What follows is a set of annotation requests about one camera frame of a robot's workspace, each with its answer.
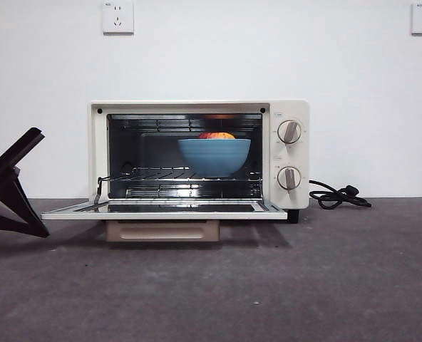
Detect metal wire oven rack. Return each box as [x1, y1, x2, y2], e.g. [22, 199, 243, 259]
[108, 165, 262, 185]

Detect black power cable with plug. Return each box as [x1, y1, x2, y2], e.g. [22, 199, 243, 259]
[309, 179, 373, 210]

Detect red apple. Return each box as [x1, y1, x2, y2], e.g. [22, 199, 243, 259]
[197, 131, 236, 140]

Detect blue bowl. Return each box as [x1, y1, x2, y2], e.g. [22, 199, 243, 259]
[177, 138, 252, 178]

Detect beige temperature knob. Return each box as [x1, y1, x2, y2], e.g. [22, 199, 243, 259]
[277, 120, 303, 145]

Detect oven door with beige handle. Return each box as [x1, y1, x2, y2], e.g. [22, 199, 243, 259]
[41, 198, 289, 244]

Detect beige timer knob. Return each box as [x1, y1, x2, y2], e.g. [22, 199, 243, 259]
[277, 165, 302, 191]

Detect cream toaster oven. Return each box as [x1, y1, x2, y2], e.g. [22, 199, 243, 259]
[88, 99, 310, 224]

